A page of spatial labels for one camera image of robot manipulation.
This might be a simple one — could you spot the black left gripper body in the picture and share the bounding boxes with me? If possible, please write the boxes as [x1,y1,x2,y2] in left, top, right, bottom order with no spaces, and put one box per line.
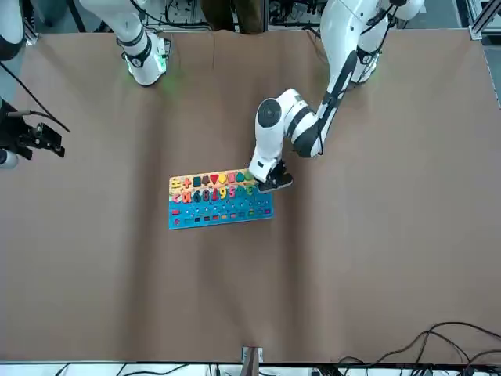
[256,158,294,195]

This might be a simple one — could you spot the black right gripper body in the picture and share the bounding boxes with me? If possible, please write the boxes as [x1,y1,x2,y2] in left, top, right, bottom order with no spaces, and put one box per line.
[0,99,38,160]

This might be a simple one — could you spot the colourful wooden toy board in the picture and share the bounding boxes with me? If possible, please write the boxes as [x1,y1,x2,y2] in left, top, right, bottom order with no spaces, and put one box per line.
[168,168,277,231]

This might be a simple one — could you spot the person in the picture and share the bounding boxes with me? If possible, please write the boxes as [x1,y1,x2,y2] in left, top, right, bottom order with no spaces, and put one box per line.
[200,0,269,35]

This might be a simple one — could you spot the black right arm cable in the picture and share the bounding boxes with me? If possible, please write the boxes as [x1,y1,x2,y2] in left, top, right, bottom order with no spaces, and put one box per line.
[0,60,71,133]

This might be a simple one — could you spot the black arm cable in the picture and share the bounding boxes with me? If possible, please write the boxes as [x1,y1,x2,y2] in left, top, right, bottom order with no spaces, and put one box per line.
[0,60,71,133]
[317,0,404,156]

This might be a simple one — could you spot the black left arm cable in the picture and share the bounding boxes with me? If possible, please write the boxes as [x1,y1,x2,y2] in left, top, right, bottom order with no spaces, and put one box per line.
[317,0,404,156]

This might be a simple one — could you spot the aluminium frame post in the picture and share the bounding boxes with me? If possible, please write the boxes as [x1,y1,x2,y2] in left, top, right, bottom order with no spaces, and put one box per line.
[241,345,265,376]

